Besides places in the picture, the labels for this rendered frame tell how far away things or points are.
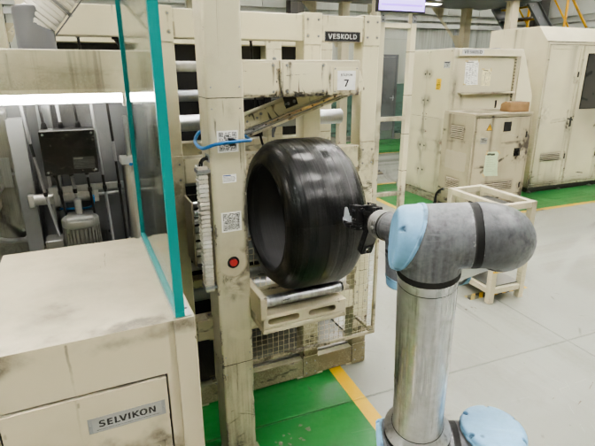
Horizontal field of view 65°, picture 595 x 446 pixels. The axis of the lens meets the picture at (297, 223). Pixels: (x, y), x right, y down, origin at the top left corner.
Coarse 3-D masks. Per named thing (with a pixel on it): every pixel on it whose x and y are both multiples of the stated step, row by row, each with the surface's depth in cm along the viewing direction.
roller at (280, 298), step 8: (304, 288) 185; (312, 288) 186; (320, 288) 187; (328, 288) 188; (336, 288) 190; (272, 296) 179; (280, 296) 180; (288, 296) 181; (296, 296) 183; (304, 296) 184; (312, 296) 186; (272, 304) 179
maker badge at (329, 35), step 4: (328, 32) 226; (332, 32) 227; (336, 32) 228; (340, 32) 228; (344, 32) 229; (348, 32) 230; (352, 32) 231; (356, 32) 232; (328, 36) 227; (332, 36) 227; (336, 36) 228; (340, 36) 229; (344, 36) 230; (348, 36) 231; (352, 36) 232; (356, 36) 233; (328, 40) 227; (332, 40) 228; (336, 40) 229; (340, 40) 230; (344, 40) 231; (348, 40) 231; (352, 40) 232; (356, 40) 233
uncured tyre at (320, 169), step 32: (256, 160) 186; (288, 160) 167; (320, 160) 169; (256, 192) 210; (288, 192) 163; (320, 192) 163; (352, 192) 167; (256, 224) 211; (288, 224) 165; (320, 224) 162; (256, 256) 204; (288, 256) 169; (320, 256) 166; (352, 256) 173; (288, 288) 186
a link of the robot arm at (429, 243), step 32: (416, 224) 78; (448, 224) 77; (480, 224) 77; (416, 256) 78; (448, 256) 78; (480, 256) 77; (416, 288) 83; (448, 288) 82; (416, 320) 86; (448, 320) 87; (416, 352) 90; (448, 352) 92; (416, 384) 94; (416, 416) 99
